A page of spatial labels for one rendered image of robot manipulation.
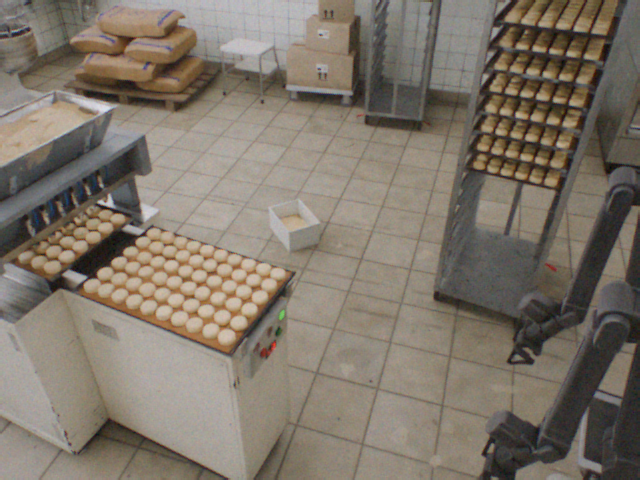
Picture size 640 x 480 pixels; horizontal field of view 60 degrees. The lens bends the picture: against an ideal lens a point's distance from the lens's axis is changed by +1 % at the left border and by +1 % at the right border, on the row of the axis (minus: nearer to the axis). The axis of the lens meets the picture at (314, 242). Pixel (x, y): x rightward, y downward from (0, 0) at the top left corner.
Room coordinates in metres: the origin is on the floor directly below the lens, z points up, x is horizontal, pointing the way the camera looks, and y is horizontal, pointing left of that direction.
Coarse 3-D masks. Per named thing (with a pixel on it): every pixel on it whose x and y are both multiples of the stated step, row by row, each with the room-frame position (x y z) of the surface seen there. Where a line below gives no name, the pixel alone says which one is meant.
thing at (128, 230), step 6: (126, 228) 1.65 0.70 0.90; (132, 228) 1.65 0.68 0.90; (120, 234) 1.66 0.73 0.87; (126, 234) 1.64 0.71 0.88; (132, 234) 1.63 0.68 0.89; (138, 234) 1.62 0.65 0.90; (126, 240) 1.65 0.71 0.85; (132, 240) 1.63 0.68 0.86; (288, 282) 1.36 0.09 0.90; (288, 288) 1.34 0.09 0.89; (282, 294) 1.35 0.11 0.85; (288, 294) 1.34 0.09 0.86
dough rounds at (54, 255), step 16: (96, 208) 1.75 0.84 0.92; (80, 224) 1.66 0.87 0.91; (96, 224) 1.64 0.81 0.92; (112, 224) 1.66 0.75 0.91; (48, 240) 1.56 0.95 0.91; (64, 240) 1.55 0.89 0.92; (80, 240) 1.57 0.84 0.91; (96, 240) 1.56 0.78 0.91; (32, 256) 1.46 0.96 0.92; (48, 256) 1.47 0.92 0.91; (64, 256) 1.46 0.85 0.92; (32, 272) 1.40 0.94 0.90; (48, 272) 1.39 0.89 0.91
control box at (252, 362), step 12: (276, 312) 1.28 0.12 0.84; (264, 324) 1.22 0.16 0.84; (276, 324) 1.26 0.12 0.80; (252, 336) 1.17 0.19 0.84; (264, 336) 1.20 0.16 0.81; (276, 336) 1.26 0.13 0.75; (252, 348) 1.13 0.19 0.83; (252, 360) 1.13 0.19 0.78; (264, 360) 1.19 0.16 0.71; (252, 372) 1.12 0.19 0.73
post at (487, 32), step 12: (492, 0) 2.16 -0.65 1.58; (492, 12) 2.15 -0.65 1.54; (480, 48) 2.16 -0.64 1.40; (480, 60) 2.16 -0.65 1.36; (480, 72) 2.15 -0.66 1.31; (480, 84) 2.16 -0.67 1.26; (468, 108) 2.16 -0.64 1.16; (468, 120) 2.16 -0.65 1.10; (468, 132) 2.15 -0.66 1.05; (456, 168) 2.16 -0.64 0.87; (456, 180) 2.16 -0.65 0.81; (456, 192) 2.15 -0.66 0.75; (444, 240) 2.16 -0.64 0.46; (444, 252) 2.16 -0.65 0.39; (444, 264) 2.16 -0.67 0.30
